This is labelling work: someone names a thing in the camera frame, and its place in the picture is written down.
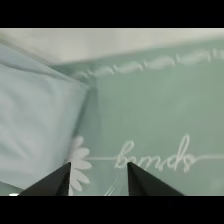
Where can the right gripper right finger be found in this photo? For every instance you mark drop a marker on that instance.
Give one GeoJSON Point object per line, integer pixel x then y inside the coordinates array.
{"type": "Point", "coordinates": [146, 183]}

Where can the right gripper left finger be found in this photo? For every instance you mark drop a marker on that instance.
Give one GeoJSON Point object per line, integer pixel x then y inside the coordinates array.
{"type": "Point", "coordinates": [55, 182]}

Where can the light grey polo shirt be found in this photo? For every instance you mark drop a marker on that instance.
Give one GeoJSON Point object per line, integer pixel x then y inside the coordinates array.
{"type": "Point", "coordinates": [33, 126]}

